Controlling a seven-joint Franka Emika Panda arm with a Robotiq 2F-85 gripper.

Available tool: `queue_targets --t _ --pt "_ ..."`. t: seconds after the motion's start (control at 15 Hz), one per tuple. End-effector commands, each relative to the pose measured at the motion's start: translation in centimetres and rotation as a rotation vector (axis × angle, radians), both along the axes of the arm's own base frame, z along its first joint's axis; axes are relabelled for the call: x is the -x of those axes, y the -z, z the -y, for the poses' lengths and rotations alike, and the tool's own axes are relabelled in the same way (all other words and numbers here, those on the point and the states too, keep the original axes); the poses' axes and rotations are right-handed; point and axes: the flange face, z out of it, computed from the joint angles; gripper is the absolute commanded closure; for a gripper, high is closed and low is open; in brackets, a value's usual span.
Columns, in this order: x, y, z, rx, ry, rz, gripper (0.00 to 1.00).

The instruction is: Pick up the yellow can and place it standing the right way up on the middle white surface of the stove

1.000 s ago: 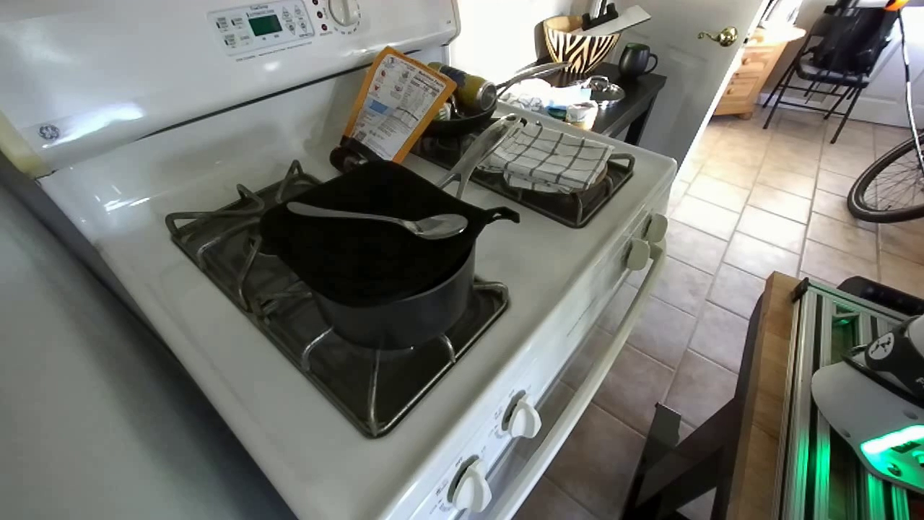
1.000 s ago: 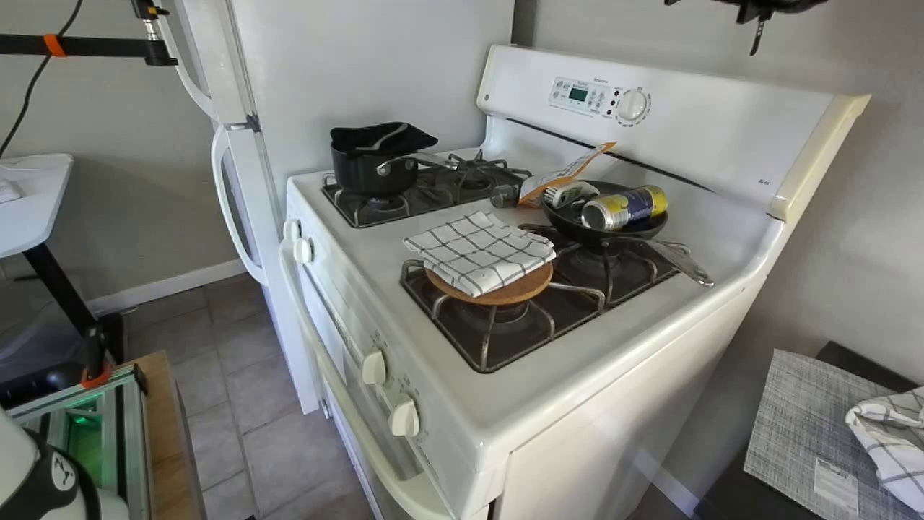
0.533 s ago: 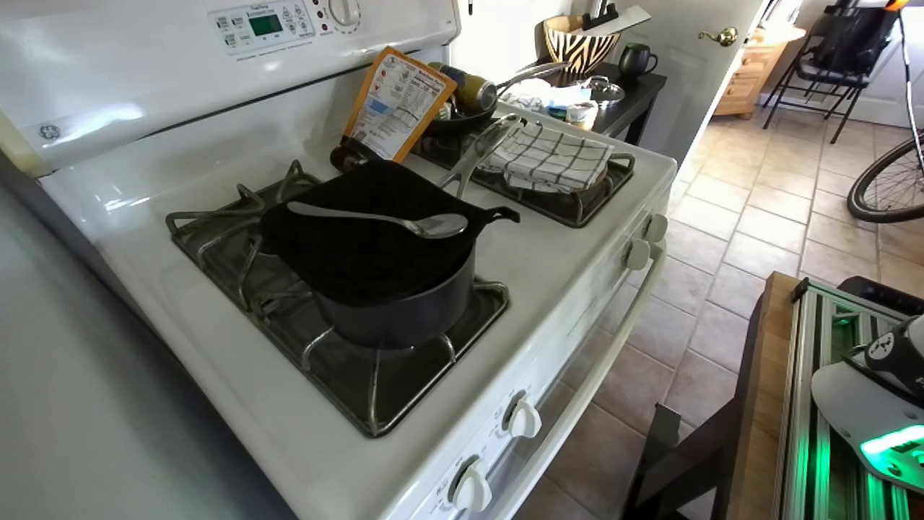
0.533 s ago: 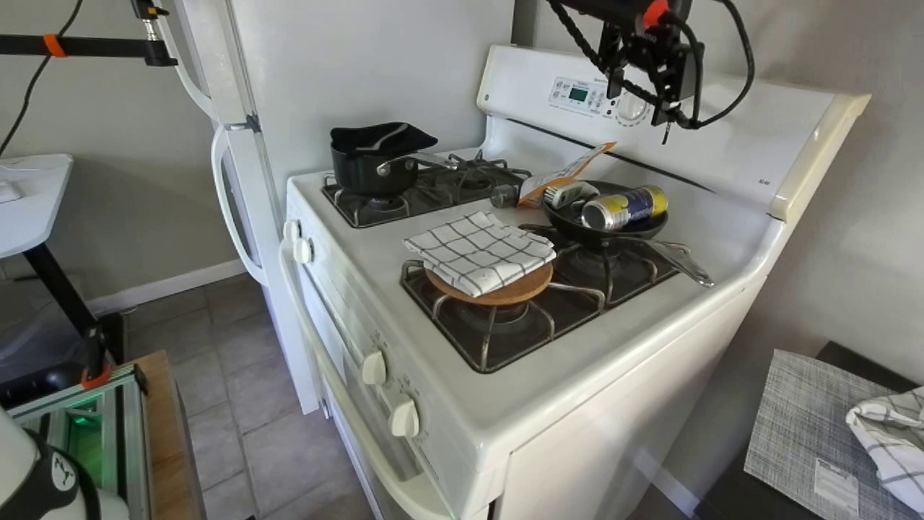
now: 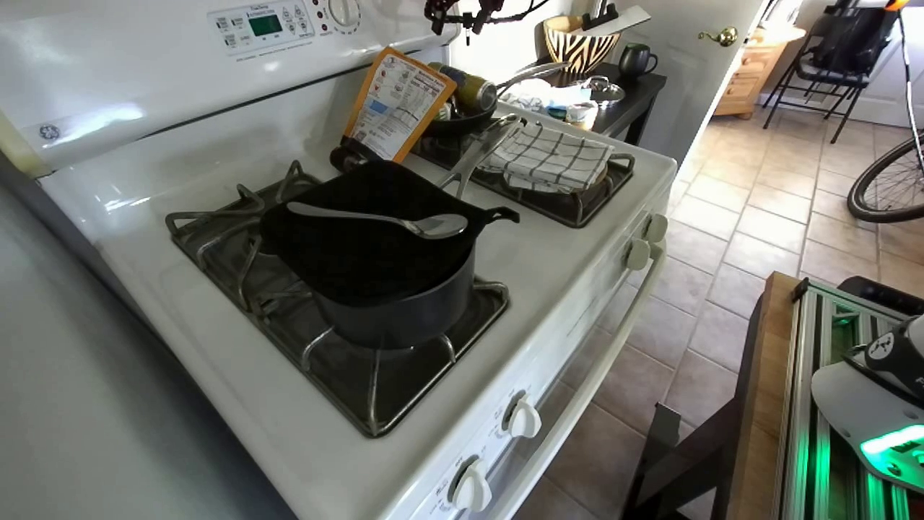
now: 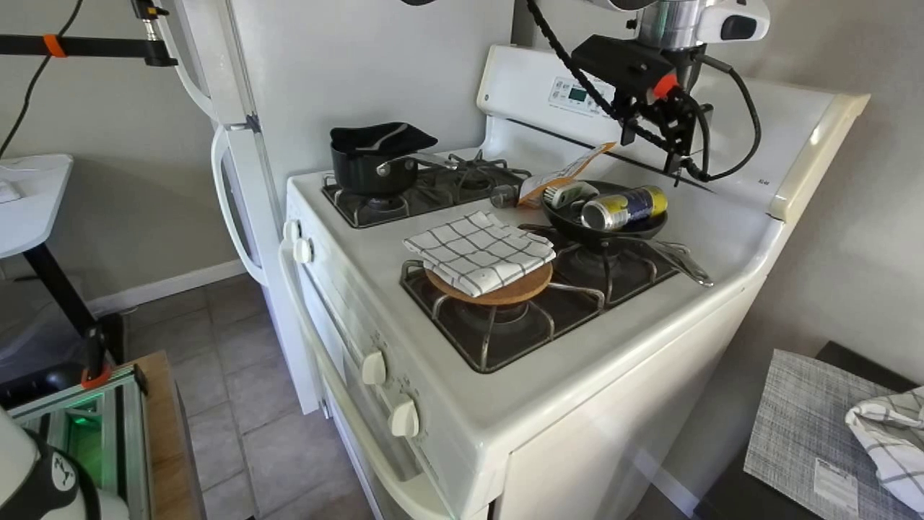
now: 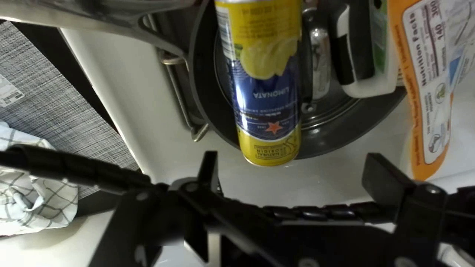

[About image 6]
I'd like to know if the folded white checkered cloth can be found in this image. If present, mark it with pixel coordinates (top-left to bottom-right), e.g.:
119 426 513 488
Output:
401 207 561 299

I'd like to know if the round cork trivet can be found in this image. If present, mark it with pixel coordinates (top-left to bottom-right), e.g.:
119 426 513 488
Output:
421 257 557 312

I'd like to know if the aluminium cart frame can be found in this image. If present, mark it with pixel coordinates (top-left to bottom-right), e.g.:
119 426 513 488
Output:
5 370 157 520

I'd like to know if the black cable chain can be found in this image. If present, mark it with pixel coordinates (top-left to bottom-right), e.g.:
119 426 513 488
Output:
523 0 643 127

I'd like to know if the white refrigerator door handle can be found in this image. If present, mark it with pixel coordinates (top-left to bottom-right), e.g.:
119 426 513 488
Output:
141 0 259 132
209 123 269 288

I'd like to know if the black side table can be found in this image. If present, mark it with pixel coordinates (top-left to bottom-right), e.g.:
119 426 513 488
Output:
695 340 924 520

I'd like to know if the black cooking pot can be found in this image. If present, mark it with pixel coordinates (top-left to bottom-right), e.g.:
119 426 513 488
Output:
330 120 441 201

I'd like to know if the yellow and blue can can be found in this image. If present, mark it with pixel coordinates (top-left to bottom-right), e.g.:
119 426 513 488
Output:
578 185 672 233

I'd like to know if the thin black hanging cable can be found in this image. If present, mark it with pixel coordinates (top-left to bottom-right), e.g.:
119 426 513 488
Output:
0 0 86 156

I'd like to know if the metal spoon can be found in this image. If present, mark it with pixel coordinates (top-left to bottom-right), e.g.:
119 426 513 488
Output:
368 123 414 160

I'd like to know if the grey grid cutting mat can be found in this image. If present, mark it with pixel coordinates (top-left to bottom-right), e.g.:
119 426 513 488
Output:
741 345 924 520

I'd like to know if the thin black cable loop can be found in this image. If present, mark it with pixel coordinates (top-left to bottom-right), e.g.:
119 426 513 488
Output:
672 52 765 185

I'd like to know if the white refrigerator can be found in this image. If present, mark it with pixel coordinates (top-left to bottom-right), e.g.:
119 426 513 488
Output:
141 0 518 415

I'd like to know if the white folding table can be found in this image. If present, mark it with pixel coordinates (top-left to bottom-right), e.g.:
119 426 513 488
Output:
0 152 126 387

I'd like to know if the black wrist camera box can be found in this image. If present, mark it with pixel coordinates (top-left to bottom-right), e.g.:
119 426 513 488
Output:
571 33 681 97

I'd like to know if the crumpled white checkered cloth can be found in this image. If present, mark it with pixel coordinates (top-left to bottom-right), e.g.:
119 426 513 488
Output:
843 384 924 513

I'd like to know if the white and black device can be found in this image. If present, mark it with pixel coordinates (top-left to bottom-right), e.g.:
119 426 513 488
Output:
0 406 134 520

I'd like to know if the white gas stove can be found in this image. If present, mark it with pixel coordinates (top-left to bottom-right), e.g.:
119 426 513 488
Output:
278 41 876 520

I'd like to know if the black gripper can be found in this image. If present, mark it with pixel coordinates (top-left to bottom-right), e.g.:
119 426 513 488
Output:
623 69 717 185

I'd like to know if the wooden board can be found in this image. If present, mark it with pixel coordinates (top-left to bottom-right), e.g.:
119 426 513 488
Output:
134 348 209 520

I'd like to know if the red clamp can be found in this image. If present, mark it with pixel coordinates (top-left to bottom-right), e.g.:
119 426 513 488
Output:
79 325 119 392

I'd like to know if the black boom bar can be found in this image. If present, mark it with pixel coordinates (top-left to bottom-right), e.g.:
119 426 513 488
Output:
0 32 181 69

